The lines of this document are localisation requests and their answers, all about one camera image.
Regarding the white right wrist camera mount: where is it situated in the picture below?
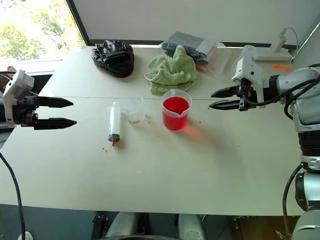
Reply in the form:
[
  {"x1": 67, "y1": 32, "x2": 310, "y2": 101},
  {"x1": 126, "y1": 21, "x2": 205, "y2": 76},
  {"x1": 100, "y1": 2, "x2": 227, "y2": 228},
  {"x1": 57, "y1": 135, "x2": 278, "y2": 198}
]
[{"x1": 230, "y1": 44, "x2": 272, "y2": 107}]

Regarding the clear bag with dark items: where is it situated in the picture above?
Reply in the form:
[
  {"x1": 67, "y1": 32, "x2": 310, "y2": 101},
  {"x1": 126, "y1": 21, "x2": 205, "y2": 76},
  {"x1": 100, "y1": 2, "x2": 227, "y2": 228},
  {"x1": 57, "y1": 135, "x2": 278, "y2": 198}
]
[{"x1": 159, "y1": 30, "x2": 230, "y2": 75}]

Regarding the white power strip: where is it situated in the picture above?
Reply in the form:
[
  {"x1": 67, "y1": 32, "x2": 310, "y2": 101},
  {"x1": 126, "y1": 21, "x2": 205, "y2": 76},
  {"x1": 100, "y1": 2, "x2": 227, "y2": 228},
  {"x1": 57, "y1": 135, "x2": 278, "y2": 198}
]
[{"x1": 251, "y1": 47, "x2": 293, "y2": 63}]

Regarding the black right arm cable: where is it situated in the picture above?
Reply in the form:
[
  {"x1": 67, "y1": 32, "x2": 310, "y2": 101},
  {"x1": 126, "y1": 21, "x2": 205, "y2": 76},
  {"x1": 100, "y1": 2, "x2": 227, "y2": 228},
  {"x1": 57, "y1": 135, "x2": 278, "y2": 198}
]
[{"x1": 281, "y1": 164, "x2": 304, "y2": 237}]

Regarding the black table bracket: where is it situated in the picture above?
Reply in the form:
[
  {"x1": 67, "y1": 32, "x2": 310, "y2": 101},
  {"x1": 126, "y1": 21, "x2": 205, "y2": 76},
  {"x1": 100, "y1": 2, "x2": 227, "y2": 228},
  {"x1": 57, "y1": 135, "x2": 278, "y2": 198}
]
[
  {"x1": 91, "y1": 211, "x2": 110, "y2": 227},
  {"x1": 231, "y1": 215, "x2": 252, "y2": 227}
]

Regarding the dark window frame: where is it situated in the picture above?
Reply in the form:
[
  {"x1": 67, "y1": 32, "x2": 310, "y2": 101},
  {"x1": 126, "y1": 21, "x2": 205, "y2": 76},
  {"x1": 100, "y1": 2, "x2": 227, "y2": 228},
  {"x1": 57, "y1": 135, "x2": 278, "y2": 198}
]
[{"x1": 65, "y1": 0, "x2": 90, "y2": 47}]

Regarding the beaker with red liquid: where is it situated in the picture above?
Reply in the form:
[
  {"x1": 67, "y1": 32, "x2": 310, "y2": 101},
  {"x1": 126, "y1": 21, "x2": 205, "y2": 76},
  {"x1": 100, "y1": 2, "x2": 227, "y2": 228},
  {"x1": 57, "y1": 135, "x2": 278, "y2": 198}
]
[{"x1": 161, "y1": 89, "x2": 193, "y2": 131}]

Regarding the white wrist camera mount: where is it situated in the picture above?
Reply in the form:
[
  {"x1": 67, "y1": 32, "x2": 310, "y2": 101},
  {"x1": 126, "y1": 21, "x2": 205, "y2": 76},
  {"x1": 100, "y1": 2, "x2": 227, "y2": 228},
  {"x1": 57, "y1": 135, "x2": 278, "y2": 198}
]
[
  {"x1": 230, "y1": 44, "x2": 272, "y2": 107},
  {"x1": 2, "y1": 69, "x2": 35, "y2": 126}
]

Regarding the small clear plastic cup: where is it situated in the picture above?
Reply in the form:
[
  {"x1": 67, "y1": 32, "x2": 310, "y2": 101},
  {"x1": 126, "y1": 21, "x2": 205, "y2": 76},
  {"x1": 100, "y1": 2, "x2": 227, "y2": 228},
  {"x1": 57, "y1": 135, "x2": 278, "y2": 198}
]
[{"x1": 119, "y1": 95, "x2": 146, "y2": 124}]

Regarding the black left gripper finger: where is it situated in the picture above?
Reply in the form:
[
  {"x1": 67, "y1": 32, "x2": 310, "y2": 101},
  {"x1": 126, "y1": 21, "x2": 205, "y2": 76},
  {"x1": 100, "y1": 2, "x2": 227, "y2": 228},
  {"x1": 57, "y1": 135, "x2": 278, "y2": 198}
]
[
  {"x1": 33, "y1": 117, "x2": 78, "y2": 131},
  {"x1": 37, "y1": 96, "x2": 74, "y2": 109}
]

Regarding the dark metal rod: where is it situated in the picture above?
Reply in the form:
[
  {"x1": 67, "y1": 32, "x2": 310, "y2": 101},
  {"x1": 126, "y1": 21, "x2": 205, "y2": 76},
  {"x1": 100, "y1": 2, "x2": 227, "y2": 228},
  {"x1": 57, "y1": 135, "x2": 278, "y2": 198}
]
[{"x1": 290, "y1": 22, "x2": 320, "y2": 63}]

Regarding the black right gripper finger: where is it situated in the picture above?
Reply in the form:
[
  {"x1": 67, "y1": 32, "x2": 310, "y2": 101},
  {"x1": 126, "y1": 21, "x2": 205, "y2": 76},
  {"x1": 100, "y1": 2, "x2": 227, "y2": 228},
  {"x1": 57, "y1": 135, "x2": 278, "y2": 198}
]
[
  {"x1": 210, "y1": 85, "x2": 242, "y2": 99},
  {"x1": 207, "y1": 99, "x2": 242, "y2": 111}
]

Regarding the clear plastic syringe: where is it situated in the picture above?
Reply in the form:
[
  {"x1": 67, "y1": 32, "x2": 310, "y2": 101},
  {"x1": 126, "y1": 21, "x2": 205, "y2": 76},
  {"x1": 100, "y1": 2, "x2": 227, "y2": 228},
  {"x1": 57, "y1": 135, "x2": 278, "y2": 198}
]
[{"x1": 107, "y1": 100, "x2": 123, "y2": 147}]

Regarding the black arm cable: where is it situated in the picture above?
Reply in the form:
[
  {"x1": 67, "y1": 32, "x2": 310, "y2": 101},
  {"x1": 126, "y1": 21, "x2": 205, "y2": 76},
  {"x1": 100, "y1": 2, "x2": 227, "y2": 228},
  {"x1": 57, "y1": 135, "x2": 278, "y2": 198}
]
[
  {"x1": 281, "y1": 164, "x2": 304, "y2": 237},
  {"x1": 0, "y1": 151, "x2": 26, "y2": 240}
]

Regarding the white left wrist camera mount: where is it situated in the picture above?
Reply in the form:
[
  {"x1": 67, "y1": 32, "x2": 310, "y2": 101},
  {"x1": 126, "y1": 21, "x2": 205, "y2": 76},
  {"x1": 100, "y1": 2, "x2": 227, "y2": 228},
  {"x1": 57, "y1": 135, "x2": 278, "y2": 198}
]
[{"x1": 2, "y1": 69, "x2": 35, "y2": 126}]

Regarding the grey rounded robot leg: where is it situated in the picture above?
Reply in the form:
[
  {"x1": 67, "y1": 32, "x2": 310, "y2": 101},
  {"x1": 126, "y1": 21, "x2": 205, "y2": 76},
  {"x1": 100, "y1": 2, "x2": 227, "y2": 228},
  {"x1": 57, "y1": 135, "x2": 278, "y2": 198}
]
[
  {"x1": 104, "y1": 211, "x2": 136, "y2": 239},
  {"x1": 177, "y1": 213, "x2": 208, "y2": 240}
]

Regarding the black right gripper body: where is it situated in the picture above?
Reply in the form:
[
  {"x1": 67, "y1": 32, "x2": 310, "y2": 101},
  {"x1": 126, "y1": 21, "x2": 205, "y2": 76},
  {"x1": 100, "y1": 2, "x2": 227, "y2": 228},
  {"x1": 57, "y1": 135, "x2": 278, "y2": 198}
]
[{"x1": 236, "y1": 78, "x2": 259, "y2": 112}]

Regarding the white charger cable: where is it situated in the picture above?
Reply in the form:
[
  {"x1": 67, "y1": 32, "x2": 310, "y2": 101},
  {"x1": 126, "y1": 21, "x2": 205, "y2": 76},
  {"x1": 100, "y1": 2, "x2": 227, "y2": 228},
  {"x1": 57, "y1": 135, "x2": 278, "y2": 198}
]
[{"x1": 284, "y1": 26, "x2": 300, "y2": 51}]

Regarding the black crumpled plastic bag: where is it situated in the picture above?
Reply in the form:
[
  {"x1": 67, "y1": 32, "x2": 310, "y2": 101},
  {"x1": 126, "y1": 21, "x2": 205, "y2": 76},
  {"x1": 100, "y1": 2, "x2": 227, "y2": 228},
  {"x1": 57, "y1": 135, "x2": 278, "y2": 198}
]
[{"x1": 90, "y1": 39, "x2": 135, "y2": 79}]

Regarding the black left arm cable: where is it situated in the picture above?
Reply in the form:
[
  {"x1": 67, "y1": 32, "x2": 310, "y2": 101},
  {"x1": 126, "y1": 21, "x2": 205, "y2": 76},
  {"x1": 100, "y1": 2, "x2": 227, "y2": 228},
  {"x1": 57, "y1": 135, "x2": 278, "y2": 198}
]
[{"x1": 0, "y1": 151, "x2": 26, "y2": 240}]

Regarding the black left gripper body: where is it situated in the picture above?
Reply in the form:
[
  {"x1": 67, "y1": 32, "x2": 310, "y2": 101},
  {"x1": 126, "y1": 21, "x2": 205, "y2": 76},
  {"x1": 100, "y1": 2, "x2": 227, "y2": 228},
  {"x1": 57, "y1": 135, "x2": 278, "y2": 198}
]
[{"x1": 13, "y1": 96, "x2": 40, "y2": 130}]

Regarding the white charger adapter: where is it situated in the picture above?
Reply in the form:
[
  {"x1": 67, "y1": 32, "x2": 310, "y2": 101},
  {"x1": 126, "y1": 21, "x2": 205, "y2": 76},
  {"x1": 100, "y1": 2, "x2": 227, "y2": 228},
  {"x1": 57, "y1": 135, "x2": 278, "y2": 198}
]
[{"x1": 270, "y1": 28, "x2": 289, "y2": 53}]

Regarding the light green towel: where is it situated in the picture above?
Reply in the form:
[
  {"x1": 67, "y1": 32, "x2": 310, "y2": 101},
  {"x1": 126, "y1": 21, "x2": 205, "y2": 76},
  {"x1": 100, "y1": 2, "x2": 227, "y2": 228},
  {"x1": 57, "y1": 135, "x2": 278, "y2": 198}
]
[{"x1": 144, "y1": 44, "x2": 200, "y2": 96}]

